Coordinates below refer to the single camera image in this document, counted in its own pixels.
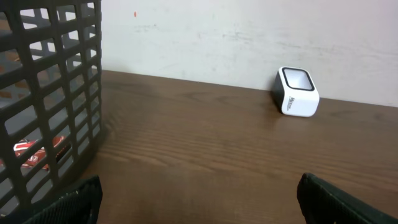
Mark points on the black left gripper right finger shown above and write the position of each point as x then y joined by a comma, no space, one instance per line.
322,202

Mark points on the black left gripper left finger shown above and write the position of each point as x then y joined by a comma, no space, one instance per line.
78,203

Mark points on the red chocolate bar wrapper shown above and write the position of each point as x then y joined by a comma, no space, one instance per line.
24,145

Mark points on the white barcode scanner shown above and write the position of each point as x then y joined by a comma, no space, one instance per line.
294,92

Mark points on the dark grey plastic basket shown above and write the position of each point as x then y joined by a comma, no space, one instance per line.
50,86

